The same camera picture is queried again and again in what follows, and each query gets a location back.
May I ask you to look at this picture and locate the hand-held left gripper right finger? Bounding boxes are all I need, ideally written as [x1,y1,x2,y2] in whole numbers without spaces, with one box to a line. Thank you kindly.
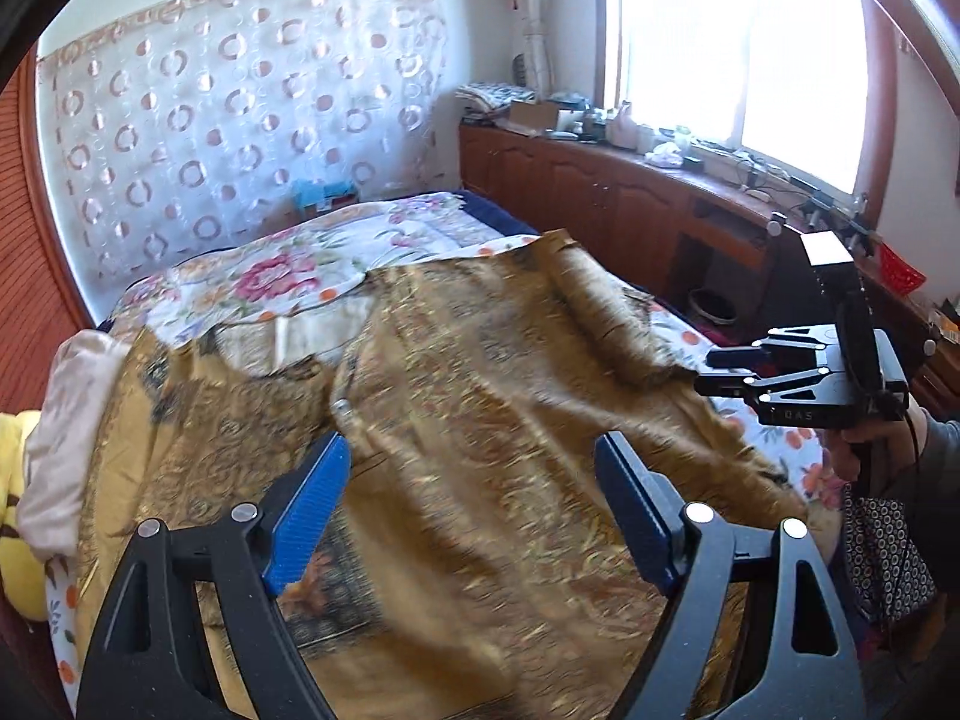
[594,431,878,720]

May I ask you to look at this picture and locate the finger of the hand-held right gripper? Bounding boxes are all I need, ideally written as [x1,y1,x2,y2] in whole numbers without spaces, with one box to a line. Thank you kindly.
[694,367,837,421]
[707,324,837,374]

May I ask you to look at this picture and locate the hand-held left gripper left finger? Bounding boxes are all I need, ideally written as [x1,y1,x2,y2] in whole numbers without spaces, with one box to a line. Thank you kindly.
[75,431,353,720]

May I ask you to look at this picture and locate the golden paisley cloth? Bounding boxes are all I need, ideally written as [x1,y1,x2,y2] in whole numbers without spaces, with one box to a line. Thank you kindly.
[75,229,820,720]

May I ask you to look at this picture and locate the person's right forearm grey sleeve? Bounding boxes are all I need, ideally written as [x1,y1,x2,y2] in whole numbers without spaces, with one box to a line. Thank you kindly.
[904,406,960,620]

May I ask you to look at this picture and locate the person's right hand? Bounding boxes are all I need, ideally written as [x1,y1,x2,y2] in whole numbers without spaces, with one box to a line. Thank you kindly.
[821,406,929,502]

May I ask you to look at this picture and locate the black basin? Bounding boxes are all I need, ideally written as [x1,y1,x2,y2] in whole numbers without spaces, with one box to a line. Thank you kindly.
[685,287,741,329]

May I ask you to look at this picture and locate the white orange-print bed sheet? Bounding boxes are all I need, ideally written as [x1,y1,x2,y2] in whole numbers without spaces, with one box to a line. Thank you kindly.
[43,270,827,717]

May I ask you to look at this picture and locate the red basket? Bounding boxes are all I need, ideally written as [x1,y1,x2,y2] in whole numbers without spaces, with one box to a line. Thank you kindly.
[876,242,929,299]

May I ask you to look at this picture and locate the dark dotted cloth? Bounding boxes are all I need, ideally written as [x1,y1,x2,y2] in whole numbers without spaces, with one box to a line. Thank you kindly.
[838,478,940,625]

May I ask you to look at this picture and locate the wooden cabinet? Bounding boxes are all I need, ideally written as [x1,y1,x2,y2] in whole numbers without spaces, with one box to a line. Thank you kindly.
[456,122,960,422]

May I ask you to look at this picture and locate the floral quilt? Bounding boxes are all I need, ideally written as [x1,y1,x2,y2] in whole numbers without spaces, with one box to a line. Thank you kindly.
[97,191,542,342]

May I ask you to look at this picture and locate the pale pink pillow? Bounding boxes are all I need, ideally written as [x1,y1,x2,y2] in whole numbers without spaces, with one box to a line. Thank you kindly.
[15,331,134,562]

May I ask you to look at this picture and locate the yellow plush toy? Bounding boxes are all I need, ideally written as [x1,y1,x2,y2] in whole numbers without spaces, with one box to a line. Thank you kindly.
[0,411,55,622]

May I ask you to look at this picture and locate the window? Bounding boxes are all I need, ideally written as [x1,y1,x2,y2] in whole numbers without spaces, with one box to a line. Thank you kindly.
[611,0,875,197]

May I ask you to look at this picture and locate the blue box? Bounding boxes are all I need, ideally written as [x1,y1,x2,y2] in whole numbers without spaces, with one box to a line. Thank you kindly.
[289,178,355,215]

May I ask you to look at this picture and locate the cardboard box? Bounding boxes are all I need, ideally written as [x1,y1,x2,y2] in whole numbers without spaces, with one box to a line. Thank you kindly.
[508,100,561,134]

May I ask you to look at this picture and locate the stack of folded cloths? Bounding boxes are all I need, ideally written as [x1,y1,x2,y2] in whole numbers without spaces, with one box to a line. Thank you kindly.
[456,81,538,122]

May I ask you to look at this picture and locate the circle-patterned sheer curtain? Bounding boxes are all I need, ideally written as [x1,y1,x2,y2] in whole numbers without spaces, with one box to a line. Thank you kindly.
[36,0,452,302]

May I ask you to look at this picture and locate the white lace window curtain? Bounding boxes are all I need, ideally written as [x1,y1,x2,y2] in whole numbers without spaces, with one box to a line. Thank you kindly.
[516,0,560,95]

